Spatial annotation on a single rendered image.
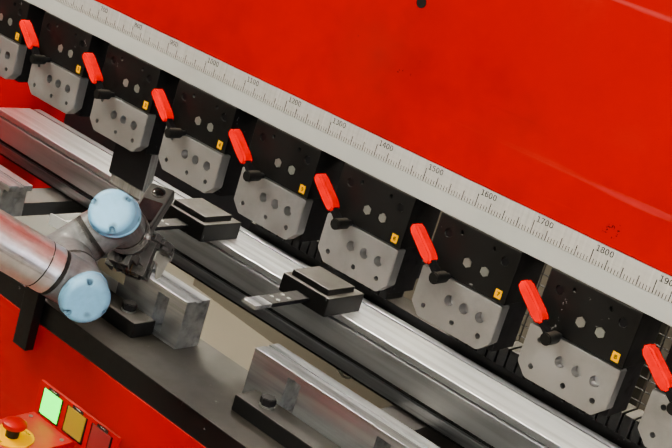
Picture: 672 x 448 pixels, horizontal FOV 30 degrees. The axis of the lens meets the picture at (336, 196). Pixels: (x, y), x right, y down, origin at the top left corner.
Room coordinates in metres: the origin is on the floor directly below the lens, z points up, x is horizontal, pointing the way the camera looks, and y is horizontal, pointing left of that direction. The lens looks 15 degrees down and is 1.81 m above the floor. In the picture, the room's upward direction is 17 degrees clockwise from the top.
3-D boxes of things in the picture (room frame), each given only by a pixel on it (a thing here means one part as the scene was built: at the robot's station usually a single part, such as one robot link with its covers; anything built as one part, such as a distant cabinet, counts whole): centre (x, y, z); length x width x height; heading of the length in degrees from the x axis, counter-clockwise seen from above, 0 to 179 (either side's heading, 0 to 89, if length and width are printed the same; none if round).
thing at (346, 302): (2.20, 0.02, 1.01); 0.26 x 0.12 x 0.05; 144
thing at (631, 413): (2.14, -0.48, 1.02); 0.44 x 0.06 x 0.04; 54
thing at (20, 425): (1.80, 0.39, 0.79); 0.04 x 0.04 x 0.04
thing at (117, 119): (2.28, 0.40, 1.26); 0.15 x 0.09 x 0.17; 54
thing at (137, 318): (2.20, 0.38, 0.89); 0.30 x 0.05 x 0.03; 54
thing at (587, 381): (1.69, -0.40, 1.26); 0.15 x 0.09 x 0.17; 54
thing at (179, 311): (2.24, 0.34, 0.92); 0.39 x 0.06 x 0.10; 54
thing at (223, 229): (2.41, 0.30, 1.01); 0.26 x 0.12 x 0.05; 144
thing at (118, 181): (2.27, 0.38, 1.13); 0.10 x 0.02 x 0.10; 54
